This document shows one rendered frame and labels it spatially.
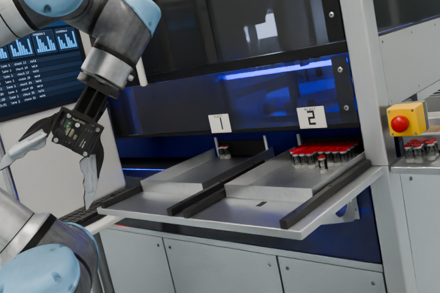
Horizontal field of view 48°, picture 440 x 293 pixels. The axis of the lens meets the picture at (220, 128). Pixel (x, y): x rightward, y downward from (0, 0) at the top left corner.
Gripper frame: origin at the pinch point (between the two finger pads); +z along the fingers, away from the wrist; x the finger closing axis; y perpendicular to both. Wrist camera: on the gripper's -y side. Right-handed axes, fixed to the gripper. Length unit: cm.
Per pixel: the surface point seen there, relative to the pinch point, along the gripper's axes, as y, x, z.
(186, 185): -48, 35, -9
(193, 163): -77, 41, -15
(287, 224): -5.3, 45.1, -12.6
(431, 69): -42, 86, -73
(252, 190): -29, 45, -16
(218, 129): -68, 41, -29
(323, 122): -35, 57, -41
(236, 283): -77, 75, 15
